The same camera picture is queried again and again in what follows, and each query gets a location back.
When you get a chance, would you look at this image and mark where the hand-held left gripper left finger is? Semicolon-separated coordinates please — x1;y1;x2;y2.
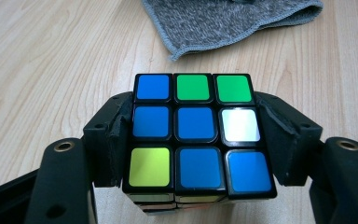
82;91;135;189

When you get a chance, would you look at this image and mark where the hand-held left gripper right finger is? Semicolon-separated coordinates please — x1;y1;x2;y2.
254;91;324;188

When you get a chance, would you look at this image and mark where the colourful puzzle cube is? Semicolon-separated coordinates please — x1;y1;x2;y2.
121;72;279;217

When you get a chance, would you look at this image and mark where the grey fluffy cloth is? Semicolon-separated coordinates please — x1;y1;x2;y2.
141;0;324;62

